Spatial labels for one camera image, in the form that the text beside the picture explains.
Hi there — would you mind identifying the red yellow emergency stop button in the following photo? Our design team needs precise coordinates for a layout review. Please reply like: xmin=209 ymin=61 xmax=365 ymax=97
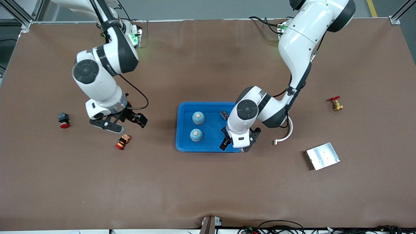
xmin=115 ymin=134 xmax=131 ymax=150

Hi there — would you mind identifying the white curved pipe bracket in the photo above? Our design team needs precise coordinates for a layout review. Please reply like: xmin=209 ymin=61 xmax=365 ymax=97
xmin=273 ymin=116 xmax=293 ymax=145

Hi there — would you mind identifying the aluminium frame strut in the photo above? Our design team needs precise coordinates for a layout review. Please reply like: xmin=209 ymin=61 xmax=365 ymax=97
xmin=389 ymin=0 xmax=416 ymax=25
xmin=0 ymin=0 xmax=46 ymax=30

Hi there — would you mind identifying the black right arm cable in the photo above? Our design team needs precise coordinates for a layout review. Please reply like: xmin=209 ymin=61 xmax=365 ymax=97
xmin=88 ymin=0 xmax=149 ymax=110

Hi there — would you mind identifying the brown table cover sheet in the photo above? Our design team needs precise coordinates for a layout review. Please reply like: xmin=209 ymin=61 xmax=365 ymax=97
xmin=0 ymin=18 xmax=416 ymax=232

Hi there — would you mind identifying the red mushroom button blue base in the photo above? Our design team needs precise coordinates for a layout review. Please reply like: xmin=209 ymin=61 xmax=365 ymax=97
xmin=58 ymin=112 xmax=71 ymax=129

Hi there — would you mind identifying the brass valve with red handle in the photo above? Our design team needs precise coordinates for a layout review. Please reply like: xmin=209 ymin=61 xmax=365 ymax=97
xmin=328 ymin=96 xmax=344 ymax=112

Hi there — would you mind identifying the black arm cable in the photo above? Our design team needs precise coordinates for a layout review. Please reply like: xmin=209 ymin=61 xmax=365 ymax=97
xmin=88 ymin=0 xmax=149 ymax=110
xmin=272 ymin=62 xmax=314 ymax=129

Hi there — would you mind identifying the silver metal plate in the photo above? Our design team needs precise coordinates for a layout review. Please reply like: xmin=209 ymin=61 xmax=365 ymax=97
xmin=305 ymin=142 xmax=341 ymax=171

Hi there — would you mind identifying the blue plastic tray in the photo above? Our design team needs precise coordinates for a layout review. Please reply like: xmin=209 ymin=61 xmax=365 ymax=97
xmin=175 ymin=102 xmax=244 ymax=153

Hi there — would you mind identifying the black cable bundle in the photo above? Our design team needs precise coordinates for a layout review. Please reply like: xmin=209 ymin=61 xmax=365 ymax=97
xmin=237 ymin=220 xmax=416 ymax=234

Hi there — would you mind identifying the blue desk bell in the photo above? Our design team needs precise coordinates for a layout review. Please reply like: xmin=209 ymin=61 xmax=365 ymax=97
xmin=192 ymin=111 xmax=206 ymax=125
xmin=189 ymin=128 xmax=204 ymax=142

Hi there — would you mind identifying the grey metal edge bracket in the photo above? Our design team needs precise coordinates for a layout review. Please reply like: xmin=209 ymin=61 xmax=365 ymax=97
xmin=200 ymin=215 xmax=223 ymax=234

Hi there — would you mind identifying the black base cable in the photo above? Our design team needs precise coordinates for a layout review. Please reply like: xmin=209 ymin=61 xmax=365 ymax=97
xmin=112 ymin=0 xmax=143 ymax=23
xmin=248 ymin=15 xmax=294 ymax=35

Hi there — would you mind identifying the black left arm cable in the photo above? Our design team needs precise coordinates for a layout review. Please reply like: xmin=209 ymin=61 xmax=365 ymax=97
xmin=272 ymin=62 xmax=314 ymax=129

